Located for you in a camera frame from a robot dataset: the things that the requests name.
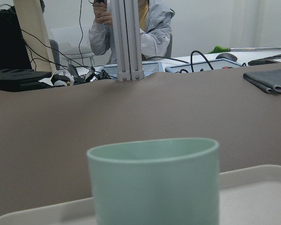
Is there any folded grey cloth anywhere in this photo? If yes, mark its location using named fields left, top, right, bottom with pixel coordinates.
left=243, top=69, right=281, bottom=93

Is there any black stepped holder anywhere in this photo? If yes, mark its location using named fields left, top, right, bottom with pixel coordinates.
left=0, top=69, right=52, bottom=92

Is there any black keyboard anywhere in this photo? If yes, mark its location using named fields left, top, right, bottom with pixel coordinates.
left=247, top=54, right=281, bottom=66

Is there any person in black jacket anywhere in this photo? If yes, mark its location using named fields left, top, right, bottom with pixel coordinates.
left=0, top=6, right=32, bottom=70

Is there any mint green cup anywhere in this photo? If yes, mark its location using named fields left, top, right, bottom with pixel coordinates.
left=86, top=138, right=220, bottom=225

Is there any black computer mouse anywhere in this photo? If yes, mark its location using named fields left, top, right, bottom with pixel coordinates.
left=216, top=52, right=238, bottom=61

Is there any white chair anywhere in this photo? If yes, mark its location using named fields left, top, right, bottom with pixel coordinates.
left=51, top=26, right=95, bottom=66

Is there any aluminium frame post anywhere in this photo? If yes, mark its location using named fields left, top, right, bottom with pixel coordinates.
left=111, top=0, right=144, bottom=82

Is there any cream rabbit tray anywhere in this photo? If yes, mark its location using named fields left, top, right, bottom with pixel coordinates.
left=0, top=165, right=281, bottom=225

